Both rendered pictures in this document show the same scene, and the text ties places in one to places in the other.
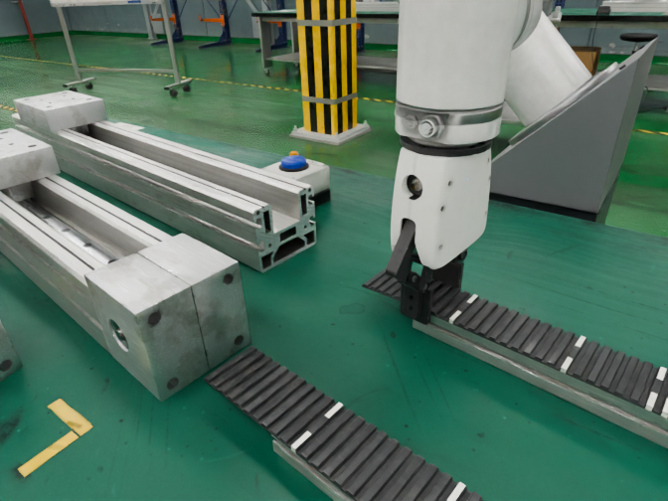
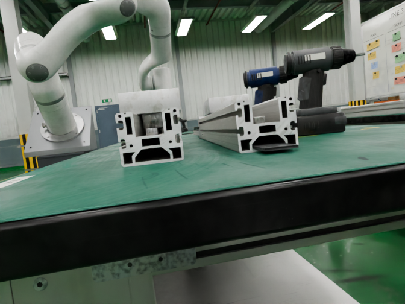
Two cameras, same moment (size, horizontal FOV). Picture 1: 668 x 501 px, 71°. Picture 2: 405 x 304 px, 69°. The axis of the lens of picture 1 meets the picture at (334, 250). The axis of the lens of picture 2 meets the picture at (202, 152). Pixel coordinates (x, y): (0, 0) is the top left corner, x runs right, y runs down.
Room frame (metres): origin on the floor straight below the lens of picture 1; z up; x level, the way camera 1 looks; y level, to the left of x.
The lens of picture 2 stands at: (1.35, 1.03, 0.83)
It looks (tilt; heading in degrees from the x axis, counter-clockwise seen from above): 5 degrees down; 223
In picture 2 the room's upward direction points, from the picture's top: 6 degrees counter-clockwise
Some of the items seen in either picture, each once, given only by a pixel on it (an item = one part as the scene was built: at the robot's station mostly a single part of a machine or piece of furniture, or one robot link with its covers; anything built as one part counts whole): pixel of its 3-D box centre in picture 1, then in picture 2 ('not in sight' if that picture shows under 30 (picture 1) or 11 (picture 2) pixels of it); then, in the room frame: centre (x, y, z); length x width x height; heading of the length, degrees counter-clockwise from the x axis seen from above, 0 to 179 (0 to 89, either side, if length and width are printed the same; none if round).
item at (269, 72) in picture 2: not in sight; (276, 100); (0.47, 0.55, 0.89); 0.20 x 0.08 x 0.22; 120
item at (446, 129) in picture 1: (445, 118); not in sight; (0.38, -0.09, 0.99); 0.09 x 0.08 x 0.03; 138
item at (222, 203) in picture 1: (129, 164); (163, 133); (0.80, 0.35, 0.82); 0.80 x 0.10 x 0.09; 47
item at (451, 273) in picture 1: (453, 259); not in sight; (0.41, -0.12, 0.83); 0.03 x 0.03 x 0.07; 48
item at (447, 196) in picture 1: (440, 189); not in sight; (0.38, -0.10, 0.93); 0.10 x 0.07 x 0.11; 138
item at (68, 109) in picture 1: (63, 116); (153, 111); (0.96, 0.54, 0.87); 0.16 x 0.11 x 0.07; 47
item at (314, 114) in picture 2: not in sight; (326, 90); (0.56, 0.74, 0.89); 0.20 x 0.08 x 0.22; 126
